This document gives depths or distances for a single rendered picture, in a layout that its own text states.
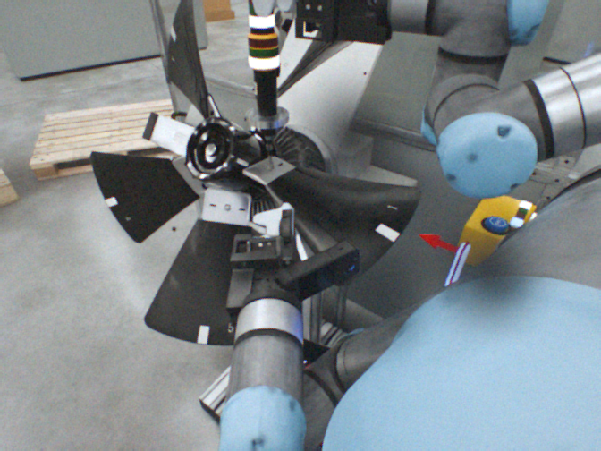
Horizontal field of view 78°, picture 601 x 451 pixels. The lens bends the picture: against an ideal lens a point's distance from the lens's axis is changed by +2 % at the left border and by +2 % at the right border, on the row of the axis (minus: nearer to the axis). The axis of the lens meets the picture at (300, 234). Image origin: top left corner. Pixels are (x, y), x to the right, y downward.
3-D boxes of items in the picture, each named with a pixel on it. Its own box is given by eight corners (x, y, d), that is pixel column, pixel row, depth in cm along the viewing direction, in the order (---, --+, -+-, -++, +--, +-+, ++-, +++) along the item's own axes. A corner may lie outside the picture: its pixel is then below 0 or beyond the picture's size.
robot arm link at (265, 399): (221, 483, 35) (206, 446, 29) (236, 372, 43) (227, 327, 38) (306, 482, 35) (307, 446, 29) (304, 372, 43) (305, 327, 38)
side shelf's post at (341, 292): (336, 324, 185) (351, 181, 131) (342, 328, 183) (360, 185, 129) (332, 329, 182) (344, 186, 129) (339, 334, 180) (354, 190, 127)
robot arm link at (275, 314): (299, 325, 37) (307, 369, 43) (299, 290, 41) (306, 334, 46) (226, 330, 38) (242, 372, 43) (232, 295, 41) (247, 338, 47)
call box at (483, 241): (474, 225, 90) (488, 189, 83) (519, 242, 85) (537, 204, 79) (450, 263, 80) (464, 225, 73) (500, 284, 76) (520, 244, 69)
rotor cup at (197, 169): (214, 188, 81) (168, 174, 70) (238, 125, 80) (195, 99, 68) (265, 212, 75) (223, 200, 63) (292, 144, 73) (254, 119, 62)
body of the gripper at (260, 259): (235, 229, 51) (220, 298, 41) (298, 225, 50) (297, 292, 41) (246, 268, 55) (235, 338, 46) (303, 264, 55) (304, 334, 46)
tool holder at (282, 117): (250, 106, 65) (245, 45, 59) (291, 107, 65) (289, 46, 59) (242, 129, 58) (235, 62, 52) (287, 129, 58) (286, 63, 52)
